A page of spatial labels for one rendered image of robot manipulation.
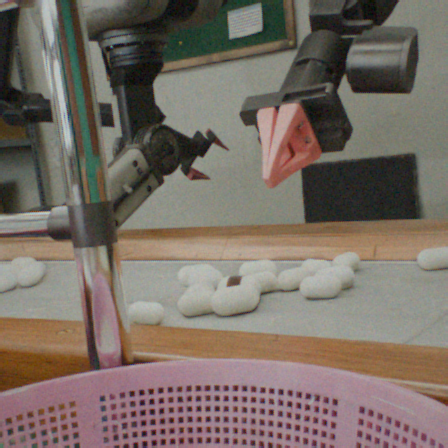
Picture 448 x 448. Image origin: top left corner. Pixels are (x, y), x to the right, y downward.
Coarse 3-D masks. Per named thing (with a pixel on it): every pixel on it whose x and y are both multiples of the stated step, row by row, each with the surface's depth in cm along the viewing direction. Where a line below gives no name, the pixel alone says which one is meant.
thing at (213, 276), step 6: (204, 270) 63; (210, 270) 63; (216, 270) 63; (192, 276) 63; (198, 276) 62; (204, 276) 62; (210, 276) 62; (216, 276) 62; (222, 276) 63; (192, 282) 62; (210, 282) 62; (216, 282) 62; (216, 288) 63
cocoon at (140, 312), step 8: (136, 304) 53; (144, 304) 53; (152, 304) 53; (128, 312) 54; (136, 312) 53; (144, 312) 52; (152, 312) 52; (160, 312) 53; (136, 320) 53; (144, 320) 53; (152, 320) 52; (160, 320) 53
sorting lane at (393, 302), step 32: (32, 288) 75; (64, 288) 73; (128, 288) 69; (160, 288) 67; (352, 288) 58; (384, 288) 56; (416, 288) 55; (192, 320) 53; (224, 320) 52; (256, 320) 51; (288, 320) 50; (320, 320) 49; (352, 320) 48; (384, 320) 47; (416, 320) 46
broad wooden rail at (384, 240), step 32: (288, 224) 84; (320, 224) 80; (352, 224) 77; (384, 224) 74; (416, 224) 72; (0, 256) 100; (32, 256) 96; (64, 256) 92; (128, 256) 86; (160, 256) 83; (192, 256) 80; (224, 256) 78; (256, 256) 75; (288, 256) 73; (320, 256) 71; (384, 256) 67; (416, 256) 65
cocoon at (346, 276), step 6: (324, 270) 57; (330, 270) 57; (336, 270) 57; (342, 270) 57; (348, 270) 57; (336, 276) 57; (342, 276) 57; (348, 276) 57; (354, 276) 57; (342, 282) 57; (348, 282) 57; (342, 288) 57
